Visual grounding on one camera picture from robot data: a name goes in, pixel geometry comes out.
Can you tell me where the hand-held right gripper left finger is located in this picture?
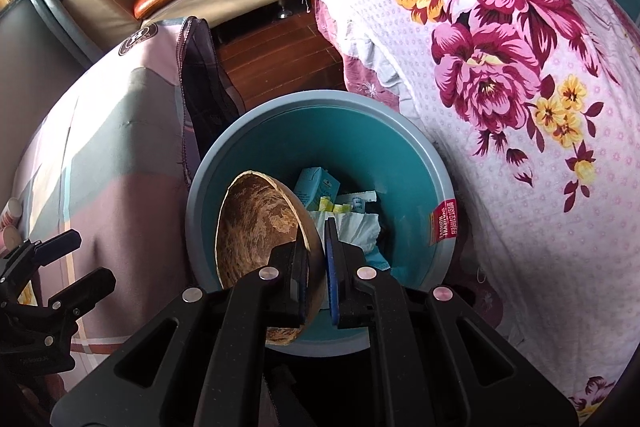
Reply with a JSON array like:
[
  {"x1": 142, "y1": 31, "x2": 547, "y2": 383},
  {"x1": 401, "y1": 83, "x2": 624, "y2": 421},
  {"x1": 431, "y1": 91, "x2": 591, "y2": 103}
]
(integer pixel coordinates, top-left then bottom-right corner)
[{"x1": 50, "y1": 217, "x2": 312, "y2": 427}]

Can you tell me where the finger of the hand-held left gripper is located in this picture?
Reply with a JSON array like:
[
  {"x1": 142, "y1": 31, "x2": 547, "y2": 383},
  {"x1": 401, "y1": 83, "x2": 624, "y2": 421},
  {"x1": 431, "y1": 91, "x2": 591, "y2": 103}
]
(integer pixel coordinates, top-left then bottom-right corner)
[
  {"x1": 0, "y1": 267, "x2": 117, "y2": 349},
  {"x1": 0, "y1": 229, "x2": 82, "y2": 289}
]

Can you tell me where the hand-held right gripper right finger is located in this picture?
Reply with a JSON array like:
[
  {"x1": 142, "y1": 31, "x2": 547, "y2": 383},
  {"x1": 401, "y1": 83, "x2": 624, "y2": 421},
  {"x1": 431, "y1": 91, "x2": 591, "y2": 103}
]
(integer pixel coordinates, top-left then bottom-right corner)
[{"x1": 323, "y1": 217, "x2": 581, "y2": 427}]

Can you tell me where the white tissue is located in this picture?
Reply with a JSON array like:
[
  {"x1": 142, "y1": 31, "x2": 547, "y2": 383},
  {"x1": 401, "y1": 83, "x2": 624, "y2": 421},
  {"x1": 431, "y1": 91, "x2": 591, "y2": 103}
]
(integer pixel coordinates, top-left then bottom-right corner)
[{"x1": 306, "y1": 208, "x2": 384, "y2": 259}]

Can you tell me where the brown coconut shell bowl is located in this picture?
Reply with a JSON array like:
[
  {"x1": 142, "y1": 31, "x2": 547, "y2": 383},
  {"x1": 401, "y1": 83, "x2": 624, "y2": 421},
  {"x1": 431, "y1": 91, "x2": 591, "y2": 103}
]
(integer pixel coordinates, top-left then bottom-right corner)
[{"x1": 214, "y1": 170, "x2": 327, "y2": 349}]

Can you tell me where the white printed wrapper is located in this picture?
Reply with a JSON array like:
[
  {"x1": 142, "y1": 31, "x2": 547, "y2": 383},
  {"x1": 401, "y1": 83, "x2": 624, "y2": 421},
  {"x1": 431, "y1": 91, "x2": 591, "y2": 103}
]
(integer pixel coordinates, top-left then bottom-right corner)
[{"x1": 334, "y1": 190, "x2": 379, "y2": 214}]

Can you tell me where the light blue drink carton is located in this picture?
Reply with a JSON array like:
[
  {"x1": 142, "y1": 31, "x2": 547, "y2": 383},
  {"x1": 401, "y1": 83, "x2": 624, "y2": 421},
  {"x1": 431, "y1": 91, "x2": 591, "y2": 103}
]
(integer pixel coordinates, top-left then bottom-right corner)
[{"x1": 293, "y1": 166, "x2": 342, "y2": 214}]

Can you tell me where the teal plastic bin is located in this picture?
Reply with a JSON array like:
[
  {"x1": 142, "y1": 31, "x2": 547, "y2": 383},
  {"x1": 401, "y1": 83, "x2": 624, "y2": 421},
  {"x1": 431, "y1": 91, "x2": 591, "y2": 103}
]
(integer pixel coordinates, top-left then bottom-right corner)
[{"x1": 186, "y1": 90, "x2": 459, "y2": 356}]

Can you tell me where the pink cup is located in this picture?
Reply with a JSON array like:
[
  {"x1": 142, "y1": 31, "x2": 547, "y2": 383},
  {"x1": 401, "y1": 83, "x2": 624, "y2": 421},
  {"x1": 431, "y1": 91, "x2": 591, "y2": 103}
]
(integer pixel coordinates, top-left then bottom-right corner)
[{"x1": 0, "y1": 199, "x2": 24, "y2": 254}]

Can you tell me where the pastel plaid bed cover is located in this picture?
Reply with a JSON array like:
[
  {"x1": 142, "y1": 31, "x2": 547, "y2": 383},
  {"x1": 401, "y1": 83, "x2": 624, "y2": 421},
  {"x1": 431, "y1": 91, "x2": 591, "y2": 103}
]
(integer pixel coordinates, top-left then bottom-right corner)
[{"x1": 10, "y1": 17, "x2": 247, "y2": 360}]

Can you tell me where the pink floral bed sheet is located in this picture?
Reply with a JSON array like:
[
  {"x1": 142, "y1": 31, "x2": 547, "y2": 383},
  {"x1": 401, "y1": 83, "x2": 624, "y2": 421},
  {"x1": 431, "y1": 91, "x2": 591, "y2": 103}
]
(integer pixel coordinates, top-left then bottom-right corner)
[{"x1": 280, "y1": 0, "x2": 640, "y2": 419}]

